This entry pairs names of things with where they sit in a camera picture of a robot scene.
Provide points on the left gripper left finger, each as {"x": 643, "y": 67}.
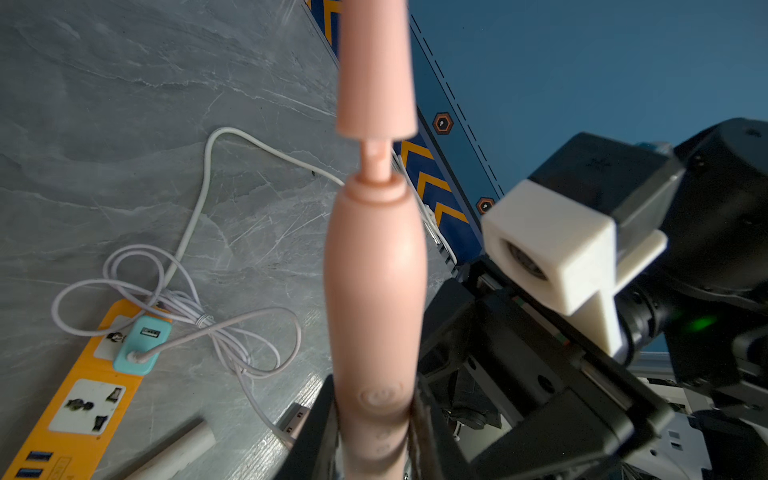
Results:
{"x": 313, "y": 456}

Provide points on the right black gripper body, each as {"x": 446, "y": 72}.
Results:
{"x": 574, "y": 412}

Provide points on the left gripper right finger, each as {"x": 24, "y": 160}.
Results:
{"x": 432, "y": 450}

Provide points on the pink electric toothbrush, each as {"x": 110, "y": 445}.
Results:
{"x": 375, "y": 267}

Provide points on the teal charger adapter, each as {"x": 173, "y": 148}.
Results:
{"x": 147, "y": 333}

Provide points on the orange power strip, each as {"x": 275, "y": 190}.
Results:
{"x": 72, "y": 435}

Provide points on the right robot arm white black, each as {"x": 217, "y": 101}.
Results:
{"x": 698, "y": 315}

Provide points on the white electric toothbrush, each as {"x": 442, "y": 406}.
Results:
{"x": 177, "y": 456}

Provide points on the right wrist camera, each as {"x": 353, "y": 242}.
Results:
{"x": 582, "y": 226}

